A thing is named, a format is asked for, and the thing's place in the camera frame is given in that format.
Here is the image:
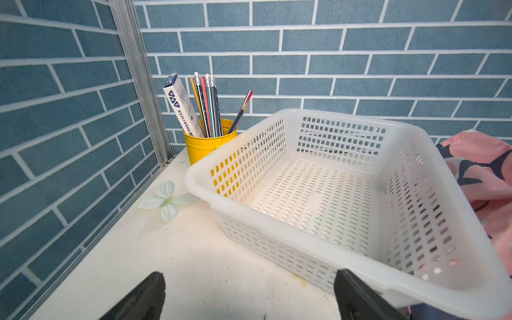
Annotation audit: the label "pink shark print shorts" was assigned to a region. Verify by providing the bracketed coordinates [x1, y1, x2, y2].
[437, 130, 511, 274]

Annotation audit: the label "white plastic mesh basket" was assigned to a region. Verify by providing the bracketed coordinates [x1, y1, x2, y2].
[184, 109, 511, 319]

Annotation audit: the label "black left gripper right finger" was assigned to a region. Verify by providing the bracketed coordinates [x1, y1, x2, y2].
[333, 269, 405, 320]

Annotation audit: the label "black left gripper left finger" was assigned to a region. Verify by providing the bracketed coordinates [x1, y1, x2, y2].
[100, 271, 165, 320]

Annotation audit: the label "striped pencil bundle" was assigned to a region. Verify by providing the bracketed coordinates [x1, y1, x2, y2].
[190, 72, 223, 138]

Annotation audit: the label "left aluminium corner post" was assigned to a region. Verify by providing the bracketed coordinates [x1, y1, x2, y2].
[109, 0, 173, 167]

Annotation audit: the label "yellow metal pencil cup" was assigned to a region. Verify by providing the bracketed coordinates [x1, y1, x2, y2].
[185, 119, 237, 165]

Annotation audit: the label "leaning red blue pencil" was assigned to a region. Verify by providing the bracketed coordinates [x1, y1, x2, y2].
[228, 90, 253, 134]

